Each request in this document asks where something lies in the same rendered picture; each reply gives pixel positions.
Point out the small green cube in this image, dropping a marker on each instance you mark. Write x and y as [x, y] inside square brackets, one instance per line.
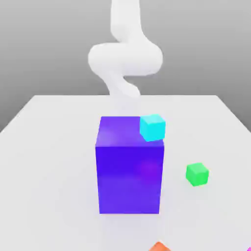
[197, 175]

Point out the large purple box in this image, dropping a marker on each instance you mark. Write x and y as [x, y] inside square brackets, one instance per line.
[128, 176]

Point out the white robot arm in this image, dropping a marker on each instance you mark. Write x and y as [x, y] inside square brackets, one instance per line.
[125, 56]

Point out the small orange cube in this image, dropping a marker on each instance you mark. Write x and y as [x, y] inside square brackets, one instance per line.
[159, 247]

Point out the small cyan cube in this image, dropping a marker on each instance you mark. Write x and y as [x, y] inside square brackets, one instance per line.
[153, 128]

